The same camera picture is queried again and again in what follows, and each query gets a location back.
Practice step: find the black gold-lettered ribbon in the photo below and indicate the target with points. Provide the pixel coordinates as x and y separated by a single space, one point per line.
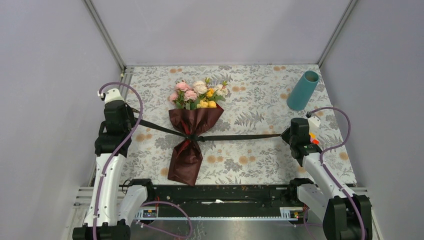
238 136

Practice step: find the flower bouquet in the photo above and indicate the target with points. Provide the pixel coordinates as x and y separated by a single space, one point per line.
187 157

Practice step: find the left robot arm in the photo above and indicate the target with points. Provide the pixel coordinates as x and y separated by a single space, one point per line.
107 219

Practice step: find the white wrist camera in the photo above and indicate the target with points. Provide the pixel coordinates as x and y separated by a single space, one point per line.
314 121
110 95

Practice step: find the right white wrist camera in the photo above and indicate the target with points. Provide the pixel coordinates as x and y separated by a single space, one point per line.
314 121

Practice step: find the teal cylindrical vase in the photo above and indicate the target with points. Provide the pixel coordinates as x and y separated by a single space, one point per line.
303 90

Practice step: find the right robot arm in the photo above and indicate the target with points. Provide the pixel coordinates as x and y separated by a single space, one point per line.
345 215

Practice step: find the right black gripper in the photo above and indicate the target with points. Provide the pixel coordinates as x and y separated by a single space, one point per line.
284 135

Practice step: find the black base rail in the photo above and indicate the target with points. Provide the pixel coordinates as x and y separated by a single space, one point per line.
225 201

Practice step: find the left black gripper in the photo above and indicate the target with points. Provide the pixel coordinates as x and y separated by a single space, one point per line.
133 121

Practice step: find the colourful block stack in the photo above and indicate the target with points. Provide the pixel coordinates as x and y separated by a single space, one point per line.
313 138

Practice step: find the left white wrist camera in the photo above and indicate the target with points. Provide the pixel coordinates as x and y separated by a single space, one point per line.
110 95

